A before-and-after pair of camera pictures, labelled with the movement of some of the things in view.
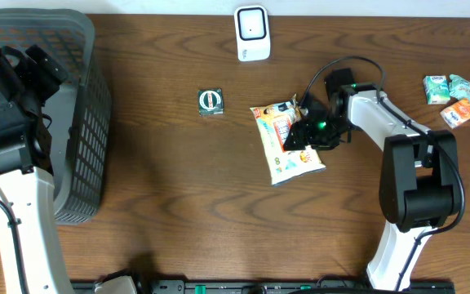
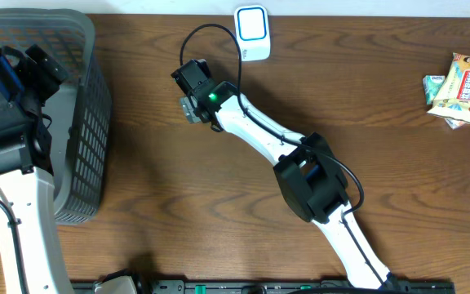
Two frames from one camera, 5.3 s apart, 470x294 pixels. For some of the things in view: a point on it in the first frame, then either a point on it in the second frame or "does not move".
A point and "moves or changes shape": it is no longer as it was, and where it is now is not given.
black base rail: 275,287 does not move
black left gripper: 28,65 does not move
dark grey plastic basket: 78,112 does not move
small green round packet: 210,102 moves or changes shape
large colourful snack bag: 272,121 moves or changes shape
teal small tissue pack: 436,89 does not move
